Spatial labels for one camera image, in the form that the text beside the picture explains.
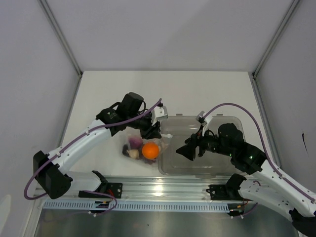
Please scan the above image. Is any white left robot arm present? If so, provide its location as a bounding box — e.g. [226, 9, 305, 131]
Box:
[30, 92, 168, 199]

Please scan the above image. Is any clear zip top bag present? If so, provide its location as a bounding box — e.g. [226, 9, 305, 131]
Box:
[119, 129, 173, 165]

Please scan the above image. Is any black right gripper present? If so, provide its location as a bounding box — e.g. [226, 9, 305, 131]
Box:
[176, 124, 234, 161]

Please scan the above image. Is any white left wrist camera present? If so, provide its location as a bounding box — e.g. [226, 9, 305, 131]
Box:
[151, 106, 168, 125]

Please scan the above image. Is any left aluminium frame post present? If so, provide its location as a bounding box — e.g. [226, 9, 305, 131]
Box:
[38, 0, 83, 76]

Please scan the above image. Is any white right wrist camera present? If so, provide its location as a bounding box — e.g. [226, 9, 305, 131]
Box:
[196, 111, 214, 136]

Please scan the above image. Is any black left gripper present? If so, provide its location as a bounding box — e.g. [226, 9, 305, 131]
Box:
[128, 111, 161, 140]

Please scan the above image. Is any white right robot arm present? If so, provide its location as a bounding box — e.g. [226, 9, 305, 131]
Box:
[176, 123, 316, 237]

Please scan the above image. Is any white slotted cable duct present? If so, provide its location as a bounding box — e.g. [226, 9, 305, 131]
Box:
[43, 200, 230, 213]

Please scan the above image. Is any orange fruit toy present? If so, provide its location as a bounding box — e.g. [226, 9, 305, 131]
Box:
[142, 143, 160, 160]

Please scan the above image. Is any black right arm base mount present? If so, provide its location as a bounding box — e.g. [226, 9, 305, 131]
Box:
[205, 185, 244, 201]

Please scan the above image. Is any aluminium frame post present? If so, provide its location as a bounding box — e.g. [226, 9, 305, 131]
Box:
[251, 0, 303, 76]
[38, 0, 83, 76]

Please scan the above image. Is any clear plastic food container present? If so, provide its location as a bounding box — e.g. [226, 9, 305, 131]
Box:
[158, 113, 247, 176]

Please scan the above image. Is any right aluminium frame post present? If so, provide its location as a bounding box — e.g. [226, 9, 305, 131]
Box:
[251, 0, 303, 76]

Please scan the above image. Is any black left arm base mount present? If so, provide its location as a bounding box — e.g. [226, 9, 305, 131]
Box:
[79, 183, 123, 198]

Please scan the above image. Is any purple donut toy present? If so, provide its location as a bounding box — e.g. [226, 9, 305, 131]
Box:
[127, 136, 144, 150]

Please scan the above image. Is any dark chocolate donut toy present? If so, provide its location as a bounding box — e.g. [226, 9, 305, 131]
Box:
[122, 144, 130, 158]

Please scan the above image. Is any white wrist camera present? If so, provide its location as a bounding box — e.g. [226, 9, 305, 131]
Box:
[151, 106, 168, 125]
[196, 111, 214, 136]

